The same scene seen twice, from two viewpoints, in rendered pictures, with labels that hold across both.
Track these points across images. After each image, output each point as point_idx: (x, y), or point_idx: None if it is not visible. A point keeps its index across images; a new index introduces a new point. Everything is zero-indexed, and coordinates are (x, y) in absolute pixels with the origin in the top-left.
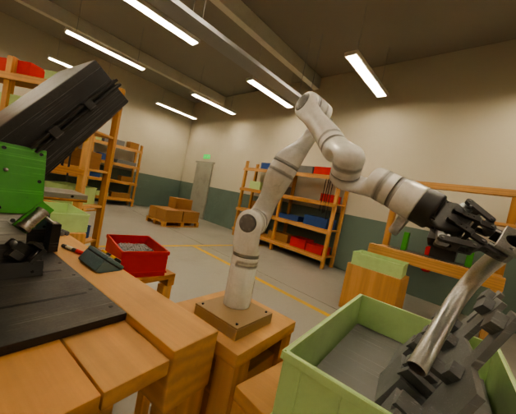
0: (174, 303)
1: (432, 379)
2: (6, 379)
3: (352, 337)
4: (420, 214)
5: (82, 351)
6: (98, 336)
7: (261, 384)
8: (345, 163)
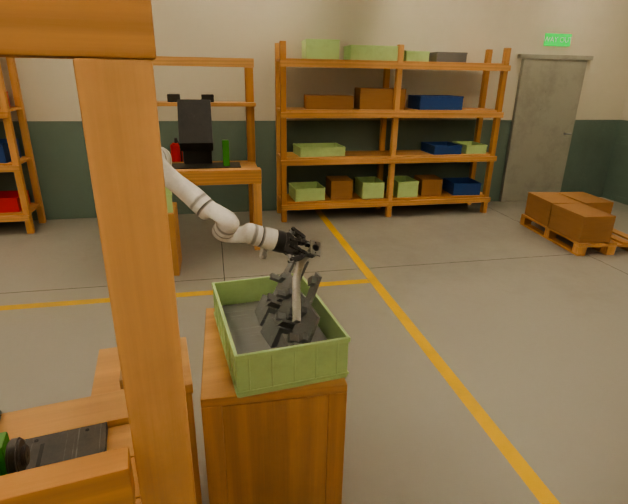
0: (115, 392)
1: (291, 318)
2: (135, 484)
3: (226, 319)
4: (278, 249)
5: (132, 451)
6: (119, 443)
7: (210, 387)
8: (231, 230)
